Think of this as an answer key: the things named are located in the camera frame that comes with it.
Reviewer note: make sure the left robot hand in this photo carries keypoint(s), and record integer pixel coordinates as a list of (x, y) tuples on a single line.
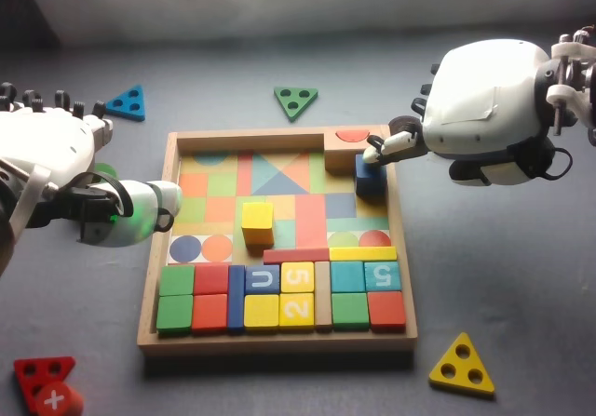
[(46, 141)]

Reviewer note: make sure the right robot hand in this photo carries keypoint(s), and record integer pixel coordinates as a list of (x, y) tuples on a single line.
[(484, 99)]

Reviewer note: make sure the dark blue cube block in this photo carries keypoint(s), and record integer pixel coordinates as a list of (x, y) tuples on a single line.
[(370, 183)]

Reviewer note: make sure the yellow cube block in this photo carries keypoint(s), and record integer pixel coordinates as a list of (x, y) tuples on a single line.
[(257, 225)]

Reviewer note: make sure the blue triangle block with holes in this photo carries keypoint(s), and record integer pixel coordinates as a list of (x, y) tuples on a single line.
[(129, 101)]

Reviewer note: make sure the wooden block red semicircle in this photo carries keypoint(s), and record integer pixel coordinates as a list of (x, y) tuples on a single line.
[(335, 153)]

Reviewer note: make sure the green triangle block with holes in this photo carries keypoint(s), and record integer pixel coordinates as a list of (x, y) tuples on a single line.
[(293, 98)]

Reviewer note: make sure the red triangle block with holes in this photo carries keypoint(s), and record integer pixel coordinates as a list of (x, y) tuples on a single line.
[(43, 379)]

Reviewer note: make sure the yellow triangle block with holes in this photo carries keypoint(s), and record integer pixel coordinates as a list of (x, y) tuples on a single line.
[(462, 365)]

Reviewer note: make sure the grey table cloth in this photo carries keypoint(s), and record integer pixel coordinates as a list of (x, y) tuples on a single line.
[(512, 295)]

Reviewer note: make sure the white backdrop sheet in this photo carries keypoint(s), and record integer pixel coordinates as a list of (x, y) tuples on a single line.
[(298, 6)]

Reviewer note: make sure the red cylinder with plus sign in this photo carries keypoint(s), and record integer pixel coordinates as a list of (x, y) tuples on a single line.
[(70, 404)]

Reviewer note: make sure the wooden puzzle tray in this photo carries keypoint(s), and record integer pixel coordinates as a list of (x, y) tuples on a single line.
[(279, 344)]

